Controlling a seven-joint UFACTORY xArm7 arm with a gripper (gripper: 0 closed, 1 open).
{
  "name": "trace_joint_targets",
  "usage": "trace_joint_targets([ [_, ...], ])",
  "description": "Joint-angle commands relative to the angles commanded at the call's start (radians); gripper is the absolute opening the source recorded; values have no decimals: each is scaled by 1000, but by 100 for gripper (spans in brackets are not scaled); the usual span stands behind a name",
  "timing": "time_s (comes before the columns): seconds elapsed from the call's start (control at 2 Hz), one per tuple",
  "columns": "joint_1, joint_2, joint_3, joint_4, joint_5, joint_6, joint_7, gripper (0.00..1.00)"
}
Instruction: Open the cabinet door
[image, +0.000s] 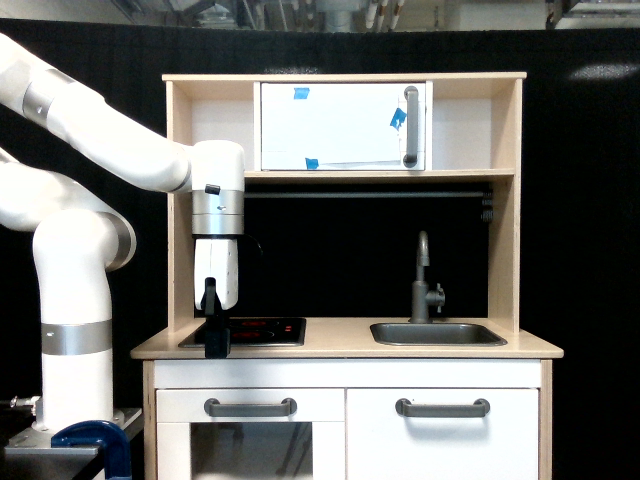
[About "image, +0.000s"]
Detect blue tape piece bottom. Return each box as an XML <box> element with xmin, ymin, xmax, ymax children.
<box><xmin>305</xmin><ymin>158</ymin><xmax>319</xmax><ymax>170</ymax></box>

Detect wooden toy kitchen frame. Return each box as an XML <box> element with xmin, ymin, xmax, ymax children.
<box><xmin>132</xmin><ymin>72</ymin><xmax>563</xmax><ymax>479</ymax></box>

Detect grey toy faucet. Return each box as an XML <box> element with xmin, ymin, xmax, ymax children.
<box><xmin>409</xmin><ymin>231</ymin><xmax>446</xmax><ymax>324</ymax></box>

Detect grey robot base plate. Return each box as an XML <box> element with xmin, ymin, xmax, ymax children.
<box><xmin>5</xmin><ymin>408</ymin><xmax>144</xmax><ymax>455</ymax></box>

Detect blue tape piece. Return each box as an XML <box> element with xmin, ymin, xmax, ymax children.
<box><xmin>294</xmin><ymin>87</ymin><xmax>310</xmax><ymax>100</ymax></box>
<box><xmin>305</xmin><ymin>158</ymin><xmax>319</xmax><ymax>170</ymax></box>
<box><xmin>390</xmin><ymin>108</ymin><xmax>407</xmax><ymax>131</ymax></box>

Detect white microwave door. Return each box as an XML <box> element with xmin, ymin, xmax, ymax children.
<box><xmin>260</xmin><ymin>81</ymin><xmax>433</xmax><ymax>171</ymax></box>

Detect grey toy sink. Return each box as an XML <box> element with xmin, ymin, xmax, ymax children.
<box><xmin>370</xmin><ymin>323</ymin><xmax>507</xmax><ymax>346</ymax></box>

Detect black hanging rail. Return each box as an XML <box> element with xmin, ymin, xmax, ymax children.
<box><xmin>245</xmin><ymin>191</ymin><xmax>493</xmax><ymax>200</ymax></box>

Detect blue tape piece right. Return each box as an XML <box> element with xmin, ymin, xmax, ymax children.
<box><xmin>390</xmin><ymin>108</ymin><xmax>407</xmax><ymax>131</ymax></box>

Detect grey microwave door handle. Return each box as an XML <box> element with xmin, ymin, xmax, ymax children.
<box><xmin>403</xmin><ymin>86</ymin><xmax>419</xmax><ymax>168</ymax></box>

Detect grey oven door handle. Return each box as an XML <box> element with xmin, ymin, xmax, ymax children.
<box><xmin>204</xmin><ymin>398</ymin><xmax>298</xmax><ymax>418</ymax></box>

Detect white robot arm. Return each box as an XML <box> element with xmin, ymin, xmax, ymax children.
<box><xmin>1</xmin><ymin>37</ymin><xmax>245</xmax><ymax>432</ymax></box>

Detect blue tape piece top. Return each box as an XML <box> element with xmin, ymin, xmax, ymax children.
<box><xmin>294</xmin><ymin>87</ymin><xmax>310</xmax><ymax>100</ymax></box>

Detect white oven door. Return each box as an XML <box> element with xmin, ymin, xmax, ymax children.
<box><xmin>156</xmin><ymin>388</ymin><xmax>346</xmax><ymax>479</ymax></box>

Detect white cabinet door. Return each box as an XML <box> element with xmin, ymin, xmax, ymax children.
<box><xmin>346</xmin><ymin>388</ymin><xmax>538</xmax><ymax>479</ymax></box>

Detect blue C-clamp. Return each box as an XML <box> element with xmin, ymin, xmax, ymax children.
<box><xmin>51</xmin><ymin>420</ymin><xmax>132</xmax><ymax>480</ymax></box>

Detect grey cabinet door handle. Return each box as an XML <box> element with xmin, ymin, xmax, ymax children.
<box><xmin>395</xmin><ymin>398</ymin><xmax>491</xmax><ymax>419</ymax></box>

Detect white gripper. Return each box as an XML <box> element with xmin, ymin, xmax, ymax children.
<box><xmin>194</xmin><ymin>238</ymin><xmax>239</xmax><ymax>359</ymax></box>

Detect black toy stovetop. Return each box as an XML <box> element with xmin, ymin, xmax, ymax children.
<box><xmin>178</xmin><ymin>317</ymin><xmax>307</xmax><ymax>349</ymax></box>

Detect black rail hooks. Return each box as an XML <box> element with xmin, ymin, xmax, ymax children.
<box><xmin>481</xmin><ymin>191</ymin><xmax>494</xmax><ymax>223</ymax></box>

